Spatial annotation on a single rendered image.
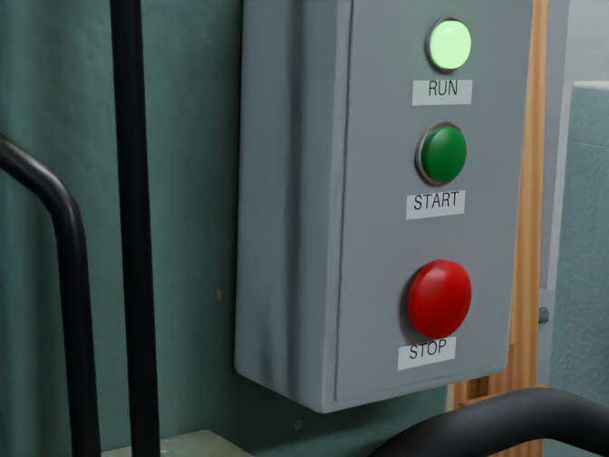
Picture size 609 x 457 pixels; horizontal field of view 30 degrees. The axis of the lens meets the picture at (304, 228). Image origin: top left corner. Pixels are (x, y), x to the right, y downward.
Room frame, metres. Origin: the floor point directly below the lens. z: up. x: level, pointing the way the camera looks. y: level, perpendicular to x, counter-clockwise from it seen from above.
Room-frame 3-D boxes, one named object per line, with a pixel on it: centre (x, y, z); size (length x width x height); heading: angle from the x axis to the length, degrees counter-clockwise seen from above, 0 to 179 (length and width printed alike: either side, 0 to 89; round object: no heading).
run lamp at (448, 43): (0.42, -0.05, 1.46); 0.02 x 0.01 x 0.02; 127
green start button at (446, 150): (0.42, -0.05, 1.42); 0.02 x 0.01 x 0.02; 127
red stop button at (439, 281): (0.42, -0.05, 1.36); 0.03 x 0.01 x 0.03; 127
